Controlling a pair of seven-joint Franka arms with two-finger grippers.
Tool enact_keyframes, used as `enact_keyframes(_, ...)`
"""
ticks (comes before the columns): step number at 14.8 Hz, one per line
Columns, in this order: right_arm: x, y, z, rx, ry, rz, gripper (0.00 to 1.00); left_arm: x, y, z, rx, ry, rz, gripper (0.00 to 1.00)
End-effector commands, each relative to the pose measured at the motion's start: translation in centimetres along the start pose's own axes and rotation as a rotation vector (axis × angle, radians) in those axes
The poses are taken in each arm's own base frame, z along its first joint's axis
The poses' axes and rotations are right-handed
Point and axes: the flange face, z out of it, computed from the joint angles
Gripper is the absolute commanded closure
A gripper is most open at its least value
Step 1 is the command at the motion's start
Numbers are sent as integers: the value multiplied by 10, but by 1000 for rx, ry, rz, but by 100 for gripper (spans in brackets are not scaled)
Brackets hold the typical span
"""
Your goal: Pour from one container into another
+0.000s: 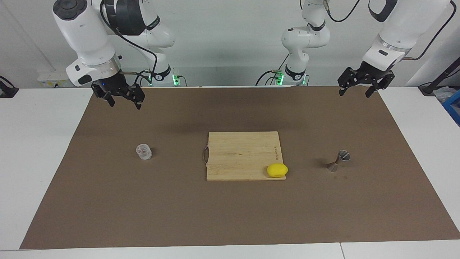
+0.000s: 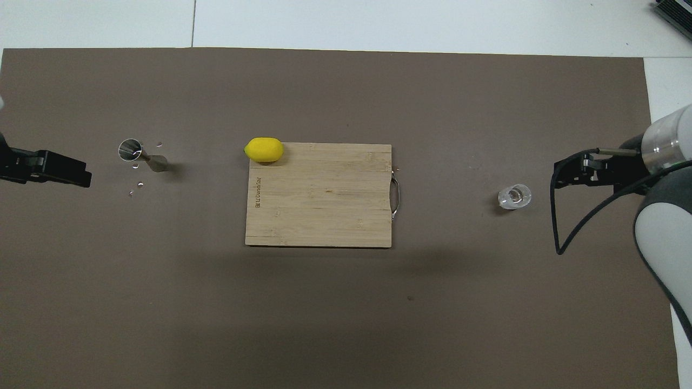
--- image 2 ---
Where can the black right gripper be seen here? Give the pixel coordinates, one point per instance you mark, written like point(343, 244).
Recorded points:
point(621, 170)

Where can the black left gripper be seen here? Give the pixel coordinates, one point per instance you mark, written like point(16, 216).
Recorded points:
point(16, 165)

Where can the small clear glass cup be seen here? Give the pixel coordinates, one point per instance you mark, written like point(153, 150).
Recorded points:
point(514, 196)

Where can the steel cocktail jigger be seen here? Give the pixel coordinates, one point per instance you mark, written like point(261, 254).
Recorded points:
point(154, 161)

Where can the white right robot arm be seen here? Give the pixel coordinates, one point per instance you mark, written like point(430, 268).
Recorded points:
point(662, 232)

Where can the grey ribbed metal box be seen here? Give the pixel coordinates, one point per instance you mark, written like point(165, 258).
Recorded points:
point(676, 11)

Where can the yellow lemon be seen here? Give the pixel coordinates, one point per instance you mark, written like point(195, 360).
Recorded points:
point(264, 150)

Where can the bamboo cutting board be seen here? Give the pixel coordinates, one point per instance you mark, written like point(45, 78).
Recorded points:
point(319, 200)

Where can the brown table mat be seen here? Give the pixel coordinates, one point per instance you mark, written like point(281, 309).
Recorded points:
point(324, 324)

